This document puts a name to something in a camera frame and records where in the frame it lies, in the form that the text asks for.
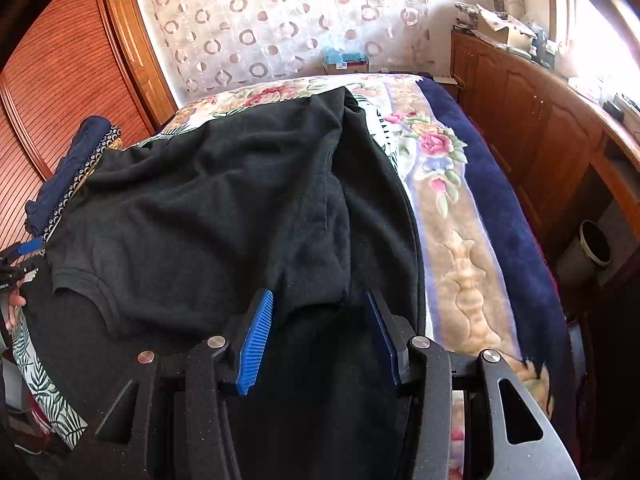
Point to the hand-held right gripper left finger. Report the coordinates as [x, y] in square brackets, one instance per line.
[255, 345]

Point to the blue topped small box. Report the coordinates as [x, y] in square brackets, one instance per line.
[345, 60]

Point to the navy patterned folded cloth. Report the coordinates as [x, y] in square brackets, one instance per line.
[85, 175]

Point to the sheer circle pattern curtain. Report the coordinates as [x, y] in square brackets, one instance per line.
[280, 20]

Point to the floral blanket with navy border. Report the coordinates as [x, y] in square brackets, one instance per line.
[465, 260]

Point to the open cardboard box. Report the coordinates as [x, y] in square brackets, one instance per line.
[505, 25]

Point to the wooden slatted wardrobe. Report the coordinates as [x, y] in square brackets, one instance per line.
[65, 85]

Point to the window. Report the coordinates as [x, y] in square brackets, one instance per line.
[590, 25]

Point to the grey waste bin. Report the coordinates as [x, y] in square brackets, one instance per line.
[585, 255]

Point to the long wooden cabinet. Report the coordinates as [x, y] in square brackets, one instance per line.
[540, 125]

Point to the stack of patterned boxes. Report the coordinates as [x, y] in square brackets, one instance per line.
[466, 16]

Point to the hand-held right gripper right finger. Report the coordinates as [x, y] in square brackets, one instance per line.
[384, 342]

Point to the black t-shirt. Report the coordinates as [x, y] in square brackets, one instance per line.
[200, 200]

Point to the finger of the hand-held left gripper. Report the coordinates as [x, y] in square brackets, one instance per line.
[27, 249]
[22, 272]

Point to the person's left hand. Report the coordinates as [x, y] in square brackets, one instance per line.
[11, 307]

